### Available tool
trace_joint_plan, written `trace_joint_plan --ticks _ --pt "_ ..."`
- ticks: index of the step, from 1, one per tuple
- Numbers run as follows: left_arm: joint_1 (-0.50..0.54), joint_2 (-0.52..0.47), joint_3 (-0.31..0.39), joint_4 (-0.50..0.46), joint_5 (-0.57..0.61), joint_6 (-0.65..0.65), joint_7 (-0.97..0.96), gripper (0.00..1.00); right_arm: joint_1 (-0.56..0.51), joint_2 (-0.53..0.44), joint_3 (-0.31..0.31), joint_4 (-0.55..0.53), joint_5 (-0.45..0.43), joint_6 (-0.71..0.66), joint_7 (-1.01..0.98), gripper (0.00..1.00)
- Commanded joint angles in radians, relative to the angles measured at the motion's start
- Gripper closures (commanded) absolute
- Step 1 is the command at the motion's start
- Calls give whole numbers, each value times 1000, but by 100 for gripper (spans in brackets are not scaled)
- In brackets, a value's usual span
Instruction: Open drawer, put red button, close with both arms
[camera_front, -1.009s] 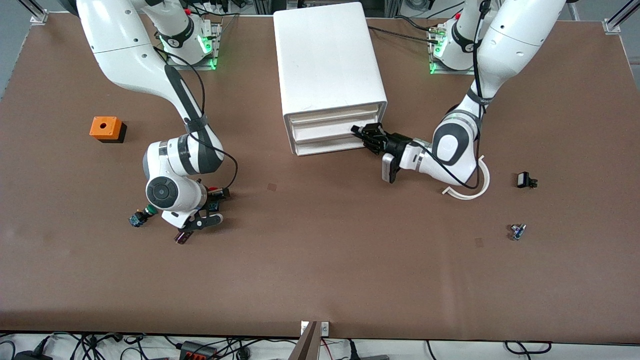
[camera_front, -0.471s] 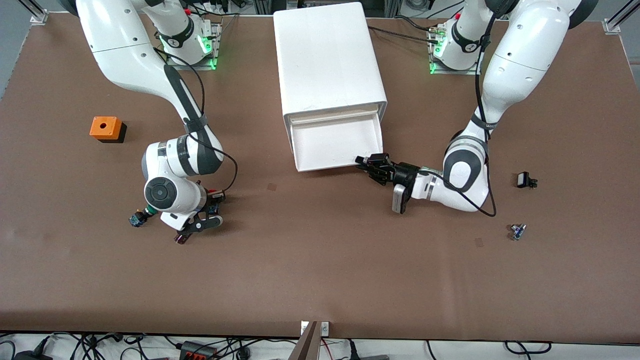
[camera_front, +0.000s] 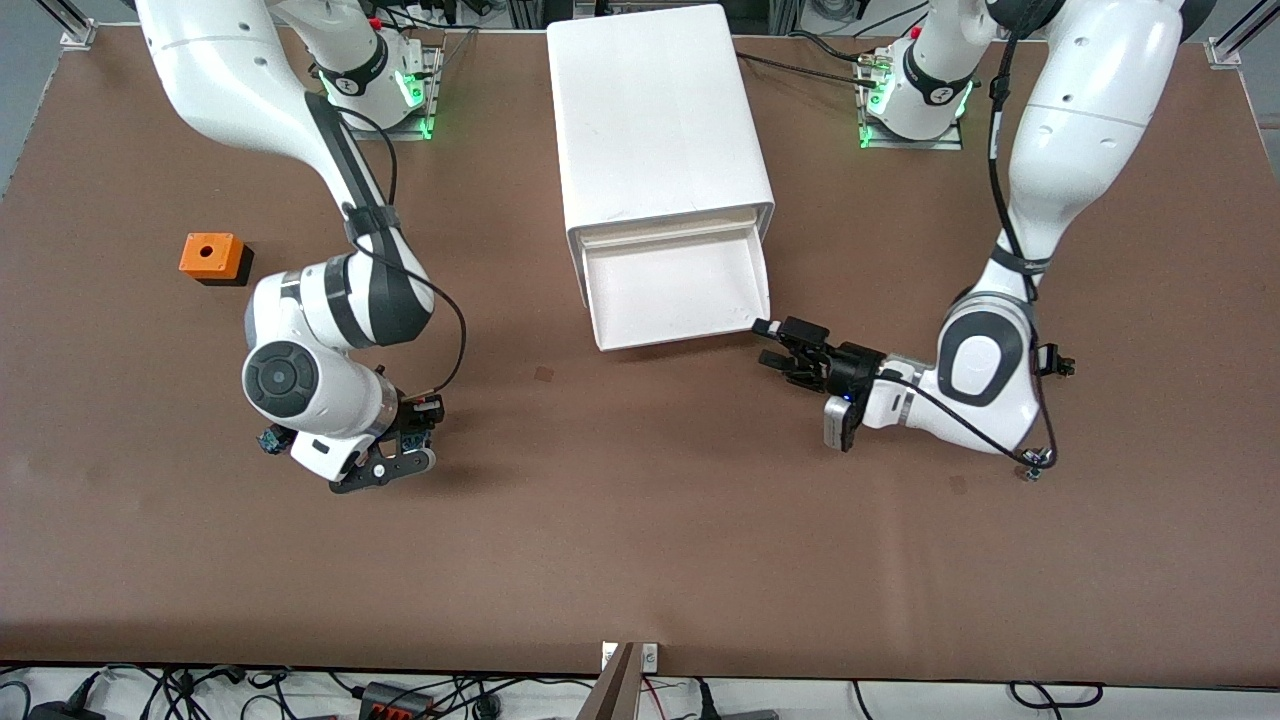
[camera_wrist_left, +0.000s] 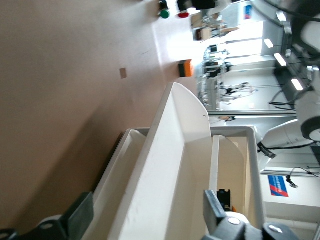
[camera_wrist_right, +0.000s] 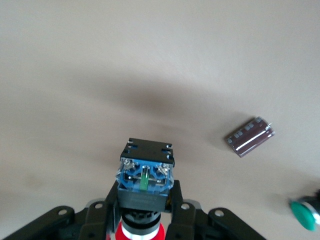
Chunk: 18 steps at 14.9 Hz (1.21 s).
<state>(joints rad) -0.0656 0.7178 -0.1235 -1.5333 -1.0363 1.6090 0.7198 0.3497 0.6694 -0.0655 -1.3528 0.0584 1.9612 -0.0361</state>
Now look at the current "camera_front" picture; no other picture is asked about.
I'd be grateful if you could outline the white plastic drawer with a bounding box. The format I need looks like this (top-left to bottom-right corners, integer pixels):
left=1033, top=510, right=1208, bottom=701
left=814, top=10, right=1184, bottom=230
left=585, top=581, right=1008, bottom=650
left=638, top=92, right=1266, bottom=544
left=580, top=222, right=774, bottom=353

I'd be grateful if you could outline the white drawer cabinet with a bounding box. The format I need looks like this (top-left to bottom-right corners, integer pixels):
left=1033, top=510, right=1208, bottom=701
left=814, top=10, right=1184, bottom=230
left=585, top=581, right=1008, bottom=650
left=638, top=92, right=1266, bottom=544
left=548, top=4, right=776, bottom=307

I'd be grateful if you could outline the orange box with hole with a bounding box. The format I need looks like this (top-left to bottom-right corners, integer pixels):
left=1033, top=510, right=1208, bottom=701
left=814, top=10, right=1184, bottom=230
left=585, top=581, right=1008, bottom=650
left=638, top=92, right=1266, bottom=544
left=180, top=232, right=254, bottom=288

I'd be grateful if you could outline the black orange power strip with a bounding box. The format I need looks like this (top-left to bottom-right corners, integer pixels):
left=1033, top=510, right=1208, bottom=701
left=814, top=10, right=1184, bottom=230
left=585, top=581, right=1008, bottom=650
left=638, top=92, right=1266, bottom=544
left=360, top=682, right=438, bottom=720

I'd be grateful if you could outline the aluminium corner profile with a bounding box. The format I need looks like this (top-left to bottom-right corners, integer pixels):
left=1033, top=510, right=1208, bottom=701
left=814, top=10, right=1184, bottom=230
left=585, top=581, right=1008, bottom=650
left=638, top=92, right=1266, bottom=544
left=40, top=0, right=98, bottom=49
left=1205, top=0, right=1280, bottom=69

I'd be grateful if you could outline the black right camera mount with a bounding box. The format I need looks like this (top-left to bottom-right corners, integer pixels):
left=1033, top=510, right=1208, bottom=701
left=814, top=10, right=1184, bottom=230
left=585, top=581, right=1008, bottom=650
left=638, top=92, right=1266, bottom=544
left=330, top=447, right=438, bottom=495

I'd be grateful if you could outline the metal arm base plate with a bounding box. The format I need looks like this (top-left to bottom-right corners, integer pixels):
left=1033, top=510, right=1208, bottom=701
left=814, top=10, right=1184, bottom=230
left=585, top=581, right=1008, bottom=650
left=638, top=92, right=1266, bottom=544
left=858, top=50, right=966, bottom=152
left=330, top=45, right=443, bottom=142

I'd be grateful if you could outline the wooden post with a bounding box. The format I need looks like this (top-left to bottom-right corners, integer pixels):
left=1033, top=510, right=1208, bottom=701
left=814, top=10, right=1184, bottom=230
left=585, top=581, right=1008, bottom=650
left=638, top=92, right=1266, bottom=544
left=575, top=642, right=641, bottom=720

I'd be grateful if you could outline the black looped cable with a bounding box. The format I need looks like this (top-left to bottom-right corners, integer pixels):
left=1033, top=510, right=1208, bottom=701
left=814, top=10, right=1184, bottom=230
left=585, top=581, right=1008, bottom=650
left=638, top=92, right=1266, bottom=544
left=1008, top=681, right=1107, bottom=710

